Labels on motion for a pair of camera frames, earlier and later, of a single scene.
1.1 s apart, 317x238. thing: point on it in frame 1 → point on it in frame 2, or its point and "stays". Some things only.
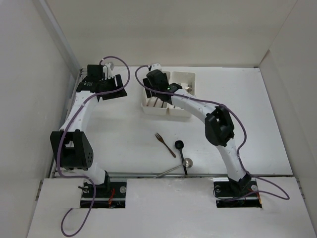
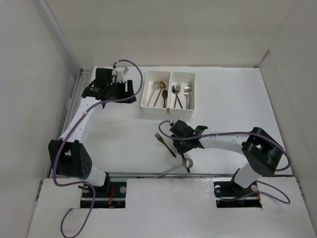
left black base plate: [106, 190] stays
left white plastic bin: [155, 104] stays
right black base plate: [232, 189] stays
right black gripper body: [153, 92] → [181, 146]
